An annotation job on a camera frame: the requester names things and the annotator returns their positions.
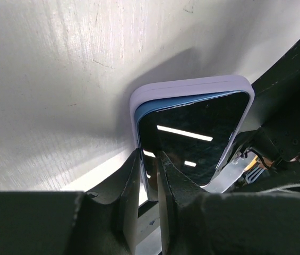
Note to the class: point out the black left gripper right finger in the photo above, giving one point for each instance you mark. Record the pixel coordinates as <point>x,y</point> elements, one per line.
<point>261,218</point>

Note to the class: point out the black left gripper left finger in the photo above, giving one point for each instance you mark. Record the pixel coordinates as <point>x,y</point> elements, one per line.
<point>102,220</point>

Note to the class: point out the black phone blue edge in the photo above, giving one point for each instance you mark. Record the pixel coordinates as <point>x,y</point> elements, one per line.
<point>193,131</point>

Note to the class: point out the lavender phone case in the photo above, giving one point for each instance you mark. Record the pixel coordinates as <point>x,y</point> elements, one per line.
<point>181,88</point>

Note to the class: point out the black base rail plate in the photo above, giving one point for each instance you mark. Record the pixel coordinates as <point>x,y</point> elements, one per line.
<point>268,142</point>

